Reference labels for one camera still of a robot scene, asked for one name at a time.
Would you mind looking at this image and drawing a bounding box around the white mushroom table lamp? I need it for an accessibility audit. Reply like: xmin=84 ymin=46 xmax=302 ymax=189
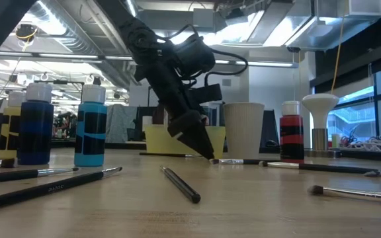
xmin=302 ymin=93 xmax=343 ymax=159

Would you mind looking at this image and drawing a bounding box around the white ribbed paper cup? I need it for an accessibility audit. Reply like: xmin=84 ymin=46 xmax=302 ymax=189
xmin=222 ymin=102 xmax=265 ymax=160

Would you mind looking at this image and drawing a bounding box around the yellow hanging power cord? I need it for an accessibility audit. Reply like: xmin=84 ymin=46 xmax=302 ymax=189
xmin=330 ymin=16 xmax=345 ymax=94

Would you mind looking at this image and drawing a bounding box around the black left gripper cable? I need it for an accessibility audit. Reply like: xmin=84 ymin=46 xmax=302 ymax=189
xmin=157 ymin=22 xmax=249 ymax=87

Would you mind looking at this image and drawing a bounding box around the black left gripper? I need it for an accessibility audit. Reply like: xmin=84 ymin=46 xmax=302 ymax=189
xmin=146 ymin=64 xmax=224 ymax=161

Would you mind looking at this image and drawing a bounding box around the black ceiling cord reel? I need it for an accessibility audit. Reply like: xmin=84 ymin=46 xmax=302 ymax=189
xmin=15 ymin=23 xmax=38 ymax=42

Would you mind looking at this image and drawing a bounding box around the yellow plastic bin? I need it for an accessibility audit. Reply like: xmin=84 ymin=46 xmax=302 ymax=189
xmin=144 ymin=124 xmax=227 ymax=156

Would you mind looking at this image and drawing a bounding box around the black triangular stand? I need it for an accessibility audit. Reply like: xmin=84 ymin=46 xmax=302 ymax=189
xmin=261 ymin=110 xmax=280 ymax=149

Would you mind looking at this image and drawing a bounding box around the small red striped paint bottle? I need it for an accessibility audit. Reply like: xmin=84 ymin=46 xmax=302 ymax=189
xmin=279 ymin=100 xmax=306 ymax=165

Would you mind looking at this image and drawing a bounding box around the small yellow striped paint bottle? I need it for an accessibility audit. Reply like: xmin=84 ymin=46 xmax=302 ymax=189
xmin=0 ymin=91 xmax=26 ymax=161

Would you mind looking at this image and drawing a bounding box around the long ceiling light strip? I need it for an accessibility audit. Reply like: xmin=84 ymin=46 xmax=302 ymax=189
xmin=0 ymin=49 xmax=300 ymax=69

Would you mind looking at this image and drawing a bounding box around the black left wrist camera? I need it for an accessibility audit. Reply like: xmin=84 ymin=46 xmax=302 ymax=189
xmin=172 ymin=32 xmax=217 ymax=79

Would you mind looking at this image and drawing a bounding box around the small light blue paint bottle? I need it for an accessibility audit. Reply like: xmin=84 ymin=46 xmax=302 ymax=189
xmin=74 ymin=84 xmax=108 ymax=168

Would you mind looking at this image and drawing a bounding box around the small dark blue paint bottle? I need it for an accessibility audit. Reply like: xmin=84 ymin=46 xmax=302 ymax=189
xmin=17 ymin=83 xmax=55 ymax=166

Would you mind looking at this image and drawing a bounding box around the long black paintbrush white print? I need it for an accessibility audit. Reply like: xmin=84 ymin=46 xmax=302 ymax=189
xmin=0 ymin=167 xmax=123 ymax=215

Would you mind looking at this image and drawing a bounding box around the rectangular metal ventilation duct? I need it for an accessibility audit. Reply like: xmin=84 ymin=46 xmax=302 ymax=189
xmin=284 ymin=0 xmax=381 ymax=51

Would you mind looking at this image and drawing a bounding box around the white lamp cable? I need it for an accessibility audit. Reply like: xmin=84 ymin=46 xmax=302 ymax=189
xmin=341 ymin=136 xmax=381 ymax=153

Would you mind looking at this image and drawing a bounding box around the grey draped cloth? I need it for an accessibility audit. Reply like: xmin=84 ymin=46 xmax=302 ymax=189
xmin=105 ymin=104 xmax=138 ymax=143

